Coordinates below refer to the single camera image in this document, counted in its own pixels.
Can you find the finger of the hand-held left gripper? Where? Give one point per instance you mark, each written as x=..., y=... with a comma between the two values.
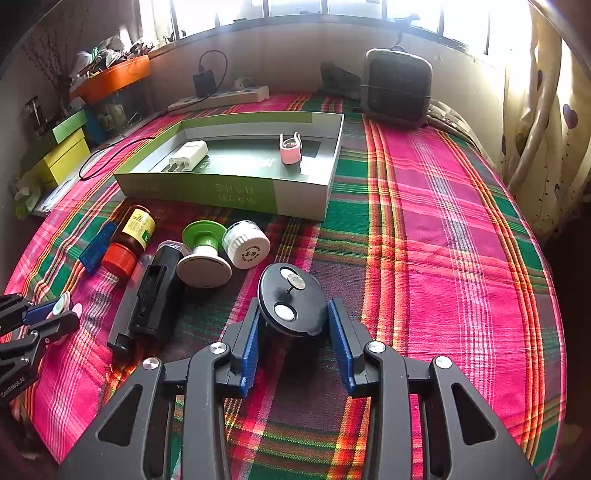
x=55, y=325
x=39, y=314

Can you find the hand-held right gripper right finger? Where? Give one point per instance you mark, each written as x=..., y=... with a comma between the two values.
x=341, y=350

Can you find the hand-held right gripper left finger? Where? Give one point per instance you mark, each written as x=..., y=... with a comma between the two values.
x=249, y=346

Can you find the pink and white clip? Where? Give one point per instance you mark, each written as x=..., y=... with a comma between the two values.
x=76, y=310
x=290, y=154

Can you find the blue plastic case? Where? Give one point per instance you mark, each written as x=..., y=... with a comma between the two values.
x=97, y=249

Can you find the green and white spool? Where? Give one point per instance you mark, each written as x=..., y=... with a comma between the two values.
x=203, y=272

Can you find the black device with clear tip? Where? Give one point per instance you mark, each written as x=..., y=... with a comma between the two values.
x=154, y=295

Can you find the red cylinder green cap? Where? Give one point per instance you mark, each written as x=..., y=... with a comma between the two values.
x=134, y=228

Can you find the green and grey cardboard box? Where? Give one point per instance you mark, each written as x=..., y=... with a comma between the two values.
x=194, y=191

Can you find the clear plastic bag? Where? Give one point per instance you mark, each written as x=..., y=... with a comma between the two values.
x=32, y=198

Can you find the plaid blanket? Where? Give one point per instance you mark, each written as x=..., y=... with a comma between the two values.
x=438, y=240

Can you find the yellow and green box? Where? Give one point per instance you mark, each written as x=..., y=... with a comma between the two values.
x=64, y=159

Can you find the white charger plug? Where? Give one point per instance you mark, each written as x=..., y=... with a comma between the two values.
x=189, y=154

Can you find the blue storage box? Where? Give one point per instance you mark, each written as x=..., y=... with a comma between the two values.
x=99, y=122

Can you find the small metal stand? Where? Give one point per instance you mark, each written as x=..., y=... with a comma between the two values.
x=37, y=113

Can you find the orange tray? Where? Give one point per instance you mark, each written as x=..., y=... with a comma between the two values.
x=115, y=78

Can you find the white power strip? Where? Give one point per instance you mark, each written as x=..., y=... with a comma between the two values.
x=221, y=98

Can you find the dried branches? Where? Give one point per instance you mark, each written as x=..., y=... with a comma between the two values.
x=48, y=60

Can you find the white plastic bag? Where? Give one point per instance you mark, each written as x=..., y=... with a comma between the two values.
x=92, y=57

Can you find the black power adapter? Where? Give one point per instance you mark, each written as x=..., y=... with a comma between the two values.
x=203, y=82

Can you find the grey fan heater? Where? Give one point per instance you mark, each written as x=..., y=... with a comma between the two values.
x=397, y=87

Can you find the heart print curtain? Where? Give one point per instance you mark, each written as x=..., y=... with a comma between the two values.
x=563, y=120

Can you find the window with metal bars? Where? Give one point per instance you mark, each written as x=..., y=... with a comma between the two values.
x=323, y=7

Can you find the cream metal tube frame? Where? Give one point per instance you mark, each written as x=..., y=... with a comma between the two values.
x=535, y=134

